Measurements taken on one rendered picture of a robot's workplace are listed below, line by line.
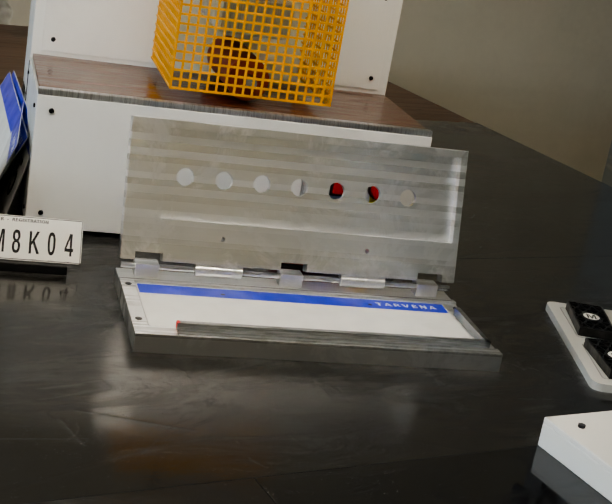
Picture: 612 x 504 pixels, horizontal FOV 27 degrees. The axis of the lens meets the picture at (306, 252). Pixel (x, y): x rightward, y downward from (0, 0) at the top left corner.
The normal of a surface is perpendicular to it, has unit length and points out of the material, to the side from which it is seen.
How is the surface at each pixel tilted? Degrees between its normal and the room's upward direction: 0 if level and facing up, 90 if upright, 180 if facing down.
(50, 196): 90
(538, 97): 90
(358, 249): 76
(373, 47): 90
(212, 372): 0
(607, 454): 0
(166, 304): 0
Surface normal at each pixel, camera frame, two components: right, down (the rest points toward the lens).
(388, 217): 0.27, 0.11
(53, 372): 0.17, -0.93
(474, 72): 0.47, 0.36
